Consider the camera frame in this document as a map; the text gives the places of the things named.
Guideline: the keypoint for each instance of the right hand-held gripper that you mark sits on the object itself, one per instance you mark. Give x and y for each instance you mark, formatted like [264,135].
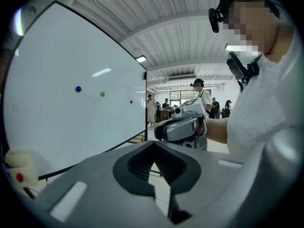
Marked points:
[192,108]

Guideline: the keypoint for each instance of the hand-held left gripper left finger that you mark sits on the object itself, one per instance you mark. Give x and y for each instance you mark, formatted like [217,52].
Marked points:
[95,189]

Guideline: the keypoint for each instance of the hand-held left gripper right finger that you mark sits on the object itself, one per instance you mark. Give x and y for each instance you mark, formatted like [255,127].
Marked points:
[213,193]

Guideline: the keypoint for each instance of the green disc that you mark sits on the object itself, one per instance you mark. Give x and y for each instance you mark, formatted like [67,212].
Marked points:
[102,94]

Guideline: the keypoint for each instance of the blue disc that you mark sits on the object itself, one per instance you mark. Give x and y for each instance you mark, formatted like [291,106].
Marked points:
[78,88]

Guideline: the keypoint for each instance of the person's right forearm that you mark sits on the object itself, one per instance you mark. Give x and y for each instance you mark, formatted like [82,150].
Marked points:
[217,129]

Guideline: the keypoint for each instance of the person's right hand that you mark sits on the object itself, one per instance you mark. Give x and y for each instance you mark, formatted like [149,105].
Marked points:
[201,127]

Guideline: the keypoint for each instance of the wooden cabinet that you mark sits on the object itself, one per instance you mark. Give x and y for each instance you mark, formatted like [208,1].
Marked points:
[164,115]

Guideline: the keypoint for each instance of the small black board fitting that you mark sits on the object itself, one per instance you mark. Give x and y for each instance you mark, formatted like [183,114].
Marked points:
[144,75]

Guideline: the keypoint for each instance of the cream pen holder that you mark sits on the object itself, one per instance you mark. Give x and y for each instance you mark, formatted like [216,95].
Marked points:
[26,163]

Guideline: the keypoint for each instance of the rectangular ceiling lamp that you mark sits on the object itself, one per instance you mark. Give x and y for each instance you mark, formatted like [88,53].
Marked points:
[141,59]

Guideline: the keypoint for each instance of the chest-mounted black phone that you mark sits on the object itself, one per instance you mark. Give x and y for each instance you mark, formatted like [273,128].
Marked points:
[235,66]

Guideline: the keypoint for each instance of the blue marker pen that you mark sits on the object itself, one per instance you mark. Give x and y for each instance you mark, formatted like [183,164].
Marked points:
[8,167]

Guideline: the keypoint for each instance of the person's grey shirt torso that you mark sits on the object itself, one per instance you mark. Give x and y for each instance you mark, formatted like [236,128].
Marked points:
[266,98]

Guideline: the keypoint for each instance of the white table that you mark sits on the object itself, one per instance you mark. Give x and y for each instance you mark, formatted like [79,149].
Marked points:
[71,56]

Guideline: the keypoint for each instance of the person's head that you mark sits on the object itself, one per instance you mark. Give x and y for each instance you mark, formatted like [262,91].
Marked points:
[256,25]

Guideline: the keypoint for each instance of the black chest phone mount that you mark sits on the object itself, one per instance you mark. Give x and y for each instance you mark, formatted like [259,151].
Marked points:
[250,71]

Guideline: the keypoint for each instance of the black head-worn camera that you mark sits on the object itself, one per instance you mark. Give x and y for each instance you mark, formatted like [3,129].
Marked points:
[215,20]

